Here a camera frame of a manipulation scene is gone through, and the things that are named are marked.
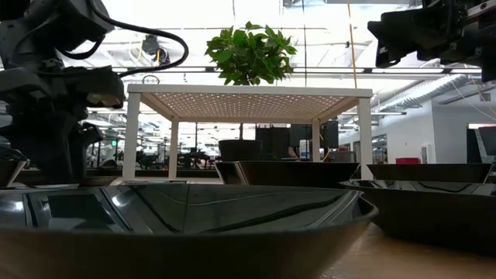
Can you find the black aluminium table frame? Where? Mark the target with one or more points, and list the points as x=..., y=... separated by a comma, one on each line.
x=193, y=173

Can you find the black background cabinet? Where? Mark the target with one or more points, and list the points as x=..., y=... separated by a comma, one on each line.
x=275, y=141

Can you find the red background box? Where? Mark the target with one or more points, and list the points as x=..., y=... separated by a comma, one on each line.
x=407, y=160

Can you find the silver ceiling duct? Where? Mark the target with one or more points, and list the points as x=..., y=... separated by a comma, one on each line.
x=426, y=91

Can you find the black leaf-shaped plastic plate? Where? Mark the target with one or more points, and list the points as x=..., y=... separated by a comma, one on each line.
x=193, y=252

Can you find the green potted plant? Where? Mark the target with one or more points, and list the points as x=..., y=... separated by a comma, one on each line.
x=248, y=54

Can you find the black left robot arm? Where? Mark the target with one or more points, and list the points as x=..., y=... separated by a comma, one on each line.
x=85, y=19

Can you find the white perforated metal shelf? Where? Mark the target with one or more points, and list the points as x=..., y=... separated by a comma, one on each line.
x=248, y=90

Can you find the black square plastic plate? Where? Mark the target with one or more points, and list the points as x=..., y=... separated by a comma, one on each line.
x=426, y=172
x=9, y=174
x=290, y=174

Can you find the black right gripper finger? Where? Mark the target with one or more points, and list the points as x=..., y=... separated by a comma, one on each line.
x=422, y=31
x=381, y=42

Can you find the dark monitor white bezel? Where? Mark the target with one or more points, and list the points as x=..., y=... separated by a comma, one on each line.
x=490, y=139

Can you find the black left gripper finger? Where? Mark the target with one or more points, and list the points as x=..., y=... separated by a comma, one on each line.
x=46, y=147
x=100, y=87

